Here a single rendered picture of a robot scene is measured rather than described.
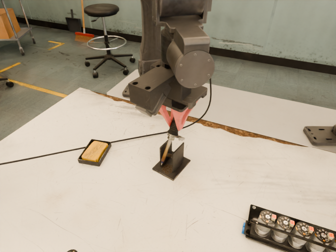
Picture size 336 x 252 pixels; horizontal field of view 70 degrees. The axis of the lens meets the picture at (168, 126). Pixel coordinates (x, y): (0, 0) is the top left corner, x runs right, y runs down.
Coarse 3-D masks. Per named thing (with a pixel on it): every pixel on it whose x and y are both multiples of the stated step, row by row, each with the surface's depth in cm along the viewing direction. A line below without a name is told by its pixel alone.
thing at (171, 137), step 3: (168, 135) 52; (171, 135) 52; (174, 135) 52; (168, 138) 52; (171, 138) 52; (168, 141) 52; (168, 144) 52; (165, 147) 53; (168, 147) 52; (165, 150) 52; (165, 153) 52; (162, 156) 53; (165, 156) 53; (162, 159) 53
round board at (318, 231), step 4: (316, 228) 39; (320, 228) 39; (316, 232) 38; (320, 232) 38; (324, 232) 38; (328, 232) 38; (316, 236) 38; (320, 236) 38; (320, 240) 37; (328, 240) 37
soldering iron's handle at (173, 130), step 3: (174, 120) 51; (171, 123) 52; (174, 123) 51; (171, 126) 51; (174, 126) 51; (171, 129) 51; (174, 129) 51; (168, 132) 51; (171, 132) 51; (174, 132) 51; (177, 132) 52; (177, 135) 52
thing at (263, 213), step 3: (264, 210) 41; (267, 210) 41; (261, 213) 41; (264, 213) 41; (267, 213) 41; (270, 213) 41; (261, 216) 41; (264, 216) 41; (270, 216) 41; (261, 219) 40; (264, 219) 40; (267, 219) 40; (270, 219) 40; (264, 222) 40; (267, 222) 40; (270, 222) 40; (273, 222) 40
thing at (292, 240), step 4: (292, 232) 40; (296, 232) 39; (288, 236) 42; (292, 236) 40; (288, 240) 41; (292, 240) 40; (296, 240) 40; (300, 240) 39; (292, 244) 41; (296, 244) 40; (300, 244) 40
